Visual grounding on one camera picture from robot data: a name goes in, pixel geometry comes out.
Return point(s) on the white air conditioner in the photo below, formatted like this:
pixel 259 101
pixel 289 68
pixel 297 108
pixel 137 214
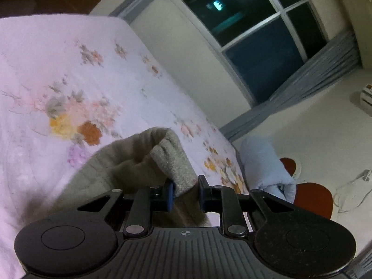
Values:
pixel 366 96

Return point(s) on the pink floral bed sheet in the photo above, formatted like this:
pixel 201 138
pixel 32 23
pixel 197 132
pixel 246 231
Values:
pixel 72 72

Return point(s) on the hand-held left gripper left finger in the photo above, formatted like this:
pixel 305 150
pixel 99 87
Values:
pixel 169 196

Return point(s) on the rolled light blue duvet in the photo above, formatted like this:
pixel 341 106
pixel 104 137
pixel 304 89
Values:
pixel 261 162

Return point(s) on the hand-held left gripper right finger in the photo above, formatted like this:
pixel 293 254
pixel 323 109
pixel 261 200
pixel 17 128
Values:
pixel 202 197

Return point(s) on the grey-beige pants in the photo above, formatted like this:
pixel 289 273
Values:
pixel 130 157

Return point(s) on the white-framed window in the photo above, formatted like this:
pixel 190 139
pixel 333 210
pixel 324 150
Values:
pixel 261 43

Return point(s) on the red-brown wooden headboard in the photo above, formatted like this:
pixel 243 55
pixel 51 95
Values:
pixel 312 199

